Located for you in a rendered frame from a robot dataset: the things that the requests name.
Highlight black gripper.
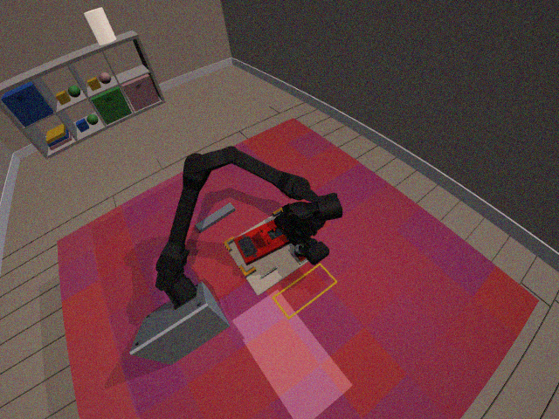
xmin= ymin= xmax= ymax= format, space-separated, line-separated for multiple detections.
xmin=274 ymin=212 xmax=329 ymax=265

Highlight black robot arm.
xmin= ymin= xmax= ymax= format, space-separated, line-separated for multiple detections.
xmin=155 ymin=147 xmax=342 ymax=310

